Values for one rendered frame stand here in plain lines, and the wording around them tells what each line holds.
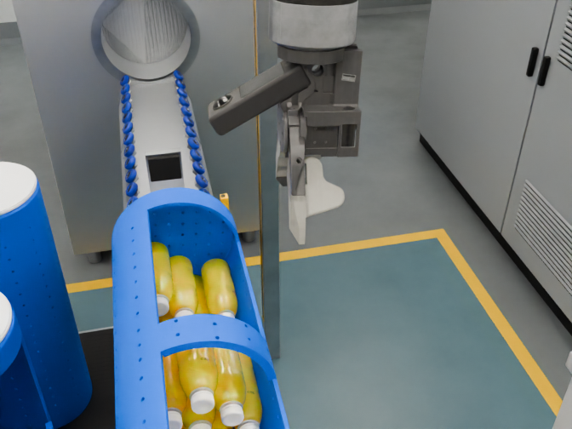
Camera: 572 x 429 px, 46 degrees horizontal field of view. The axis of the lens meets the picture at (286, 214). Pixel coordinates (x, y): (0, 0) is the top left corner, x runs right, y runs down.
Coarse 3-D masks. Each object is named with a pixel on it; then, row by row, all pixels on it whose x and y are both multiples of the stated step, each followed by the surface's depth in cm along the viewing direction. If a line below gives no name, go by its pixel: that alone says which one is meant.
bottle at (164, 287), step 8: (152, 248) 144; (160, 248) 145; (160, 256) 143; (168, 256) 145; (160, 264) 140; (168, 264) 142; (160, 272) 138; (168, 272) 140; (160, 280) 136; (168, 280) 138; (160, 288) 135; (168, 288) 136; (160, 296) 135; (168, 296) 136
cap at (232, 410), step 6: (228, 408) 114; (234, 408) 114; (240, 408) 115; (222, 414) 114; (228, 414) 113; (234, 414) 113; (240, 414) 114; (222, 420) 114; (228, 420) 114; (234, 420) 115; (240, 420) 115
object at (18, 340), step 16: (16, 320) 146; (16, 336) 144; (0, 352) 137; (16, 352) 143; (0, 368) 138; (16, 368) 166; (32, 368) 158; (0, 384) 171; (16, 384) 171; (32, 384) 166; (0, 400) 175; (16, 400) 175; (32, 400) 172; (0, 416) 178; (16, 416) 179; (32, 416) 178; (48, 416) 169
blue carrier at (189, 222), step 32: (160, 192) 145; (192, 192) 146; (128, 224) 141; (160, 224) 150; (192, 224) 152; (224, 224) 154; (128, 256) 133; (192, 256) 158; (224, 256) 160; (128, 288) 126; (128, 320) 120; (192, 320) 114; (224, 320) 116; (256, 320) 132; (128, 352) 114; (160, 352) 109; (256, 352) 114; (128, 384) 109; (160, 384) 104; (128, 416) 104; (160, 416) 100
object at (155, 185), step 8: (152, 152) 187; (160, 152) 187; (168, 152) 188; (176, 152) 188; (152, 160) 186; (160, 160) 186; (168, 160) 187; (176, 160) 188; (152, 168) 187; (160, 168) 188; (168, 168) 188; (176, 168) 189; (152, 176) 189; (160, 176) 190; (168, 176) 190; (176, 176) 191; (152, 184) 192; (160, 184) 193; (168, 184) 193; (176, 184) 194; (184, 184) 195
